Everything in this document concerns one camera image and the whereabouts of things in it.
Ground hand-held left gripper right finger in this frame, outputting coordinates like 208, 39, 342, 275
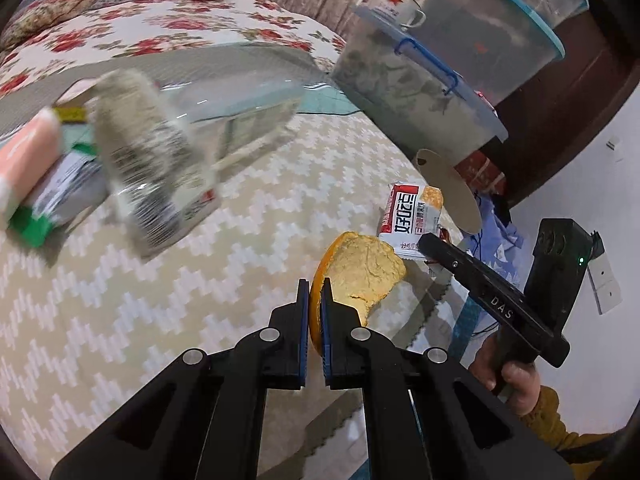
320, 277, 575, 480

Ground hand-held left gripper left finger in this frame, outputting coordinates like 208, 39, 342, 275
49, 278, 310, 480

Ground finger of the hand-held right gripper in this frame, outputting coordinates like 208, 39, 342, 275
417, 233, 483, 293

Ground white red snack packet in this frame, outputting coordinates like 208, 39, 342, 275
377, 183, 445, 260

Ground round cardboard bucket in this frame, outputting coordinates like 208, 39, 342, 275
414, 148, 484, 235

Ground orange peel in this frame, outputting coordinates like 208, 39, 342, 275
309, 231, 408, 356

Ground grey white snack bag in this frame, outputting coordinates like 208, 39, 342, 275
85, 67, 306, 262

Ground green white packet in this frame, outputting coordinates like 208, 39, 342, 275
7, 141, 110, 249

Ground yellow box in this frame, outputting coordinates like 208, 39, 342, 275
52, 104, 86, 125

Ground pink box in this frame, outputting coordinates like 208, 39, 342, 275
0, 107, 67, 227

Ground person's right forearm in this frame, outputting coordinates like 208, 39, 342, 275
520, 385, 632, 467

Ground person's right hand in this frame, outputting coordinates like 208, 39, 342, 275
469, 332, 543, 417

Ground light blue printed cloth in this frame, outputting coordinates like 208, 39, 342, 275
472, 192, 527, 262

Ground red orange cardboard box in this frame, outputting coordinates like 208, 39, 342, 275
452, 152, 507, 197

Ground chevron pattern blanket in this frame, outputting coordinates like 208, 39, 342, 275
0, 105, 453, 467

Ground blue lid storage box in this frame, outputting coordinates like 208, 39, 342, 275
330, 4, 510, 169

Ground dark wooden cabinet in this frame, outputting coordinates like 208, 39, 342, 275
477, 0, 633, 211

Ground teal mat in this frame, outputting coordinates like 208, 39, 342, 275
299, 84, 362, 116

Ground white enamel mug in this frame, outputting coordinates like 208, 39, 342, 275
387, 0, 427, 31

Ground floral quilt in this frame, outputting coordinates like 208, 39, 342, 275
0, 0, 351, 111

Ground white wall socket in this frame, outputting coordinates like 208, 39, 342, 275
587, 230, 624, 316

